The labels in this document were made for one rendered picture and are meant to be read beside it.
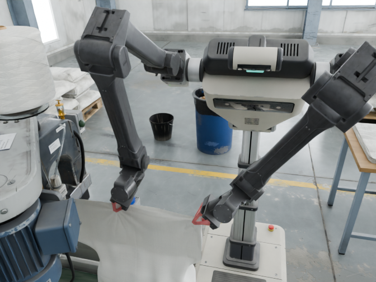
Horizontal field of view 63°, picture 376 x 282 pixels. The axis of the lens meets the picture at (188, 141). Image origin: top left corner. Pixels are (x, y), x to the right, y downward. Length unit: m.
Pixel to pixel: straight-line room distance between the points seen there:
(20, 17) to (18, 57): 6.28
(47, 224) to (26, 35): 0.40
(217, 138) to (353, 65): 2.69
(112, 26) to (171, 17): 8.50
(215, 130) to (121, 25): 2.58
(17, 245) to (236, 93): 0.81
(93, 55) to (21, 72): 0.14
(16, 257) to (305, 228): 2.19
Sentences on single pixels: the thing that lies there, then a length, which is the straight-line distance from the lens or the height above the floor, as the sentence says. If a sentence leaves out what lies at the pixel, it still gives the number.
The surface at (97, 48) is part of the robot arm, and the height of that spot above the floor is 1.65.
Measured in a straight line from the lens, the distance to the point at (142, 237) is 1.17.
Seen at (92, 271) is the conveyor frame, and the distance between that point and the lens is 1.88.
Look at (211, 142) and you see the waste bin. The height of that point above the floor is 0.16.
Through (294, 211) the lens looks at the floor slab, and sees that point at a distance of 2.76.
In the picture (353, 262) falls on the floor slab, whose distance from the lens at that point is 2.53.
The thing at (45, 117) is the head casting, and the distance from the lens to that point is 1.21.
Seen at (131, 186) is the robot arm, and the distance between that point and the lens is 0.94.
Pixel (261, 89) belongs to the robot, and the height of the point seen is 1.40.
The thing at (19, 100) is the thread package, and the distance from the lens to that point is 0.72.
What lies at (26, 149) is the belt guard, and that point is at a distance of 0.83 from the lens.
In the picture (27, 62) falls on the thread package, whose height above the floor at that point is 1.63.
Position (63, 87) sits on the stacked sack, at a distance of 4.01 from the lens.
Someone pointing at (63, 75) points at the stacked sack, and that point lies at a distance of 4.46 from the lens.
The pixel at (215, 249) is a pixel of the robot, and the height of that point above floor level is 0.26.
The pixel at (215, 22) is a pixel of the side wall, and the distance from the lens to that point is 8.93.
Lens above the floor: 1.78
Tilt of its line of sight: 29 degrees down
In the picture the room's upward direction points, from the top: 2 degrees counter-clockwise
